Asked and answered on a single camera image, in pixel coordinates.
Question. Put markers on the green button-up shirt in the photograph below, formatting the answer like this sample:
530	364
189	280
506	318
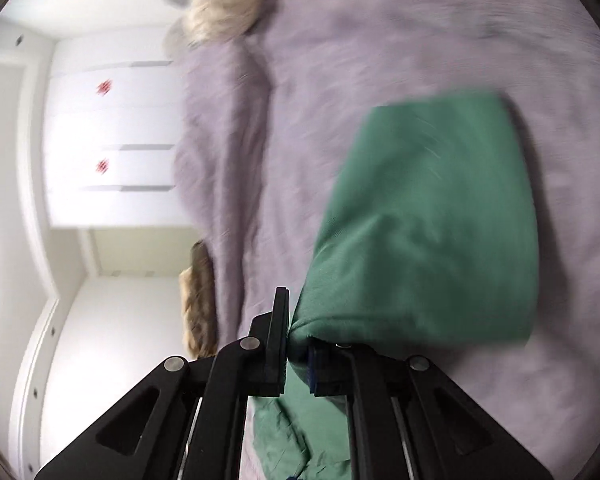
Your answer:
429	237

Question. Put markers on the white wardrobe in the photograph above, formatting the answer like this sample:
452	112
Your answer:
113	117

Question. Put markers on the lilac plush bed blanket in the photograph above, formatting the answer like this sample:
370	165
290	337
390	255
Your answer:
271	115

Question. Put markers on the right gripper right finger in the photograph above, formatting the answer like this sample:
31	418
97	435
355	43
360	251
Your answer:
409	420

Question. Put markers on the brown fur garment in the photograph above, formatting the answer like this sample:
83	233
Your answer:
208	21

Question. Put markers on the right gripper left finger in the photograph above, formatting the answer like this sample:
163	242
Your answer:
185	419

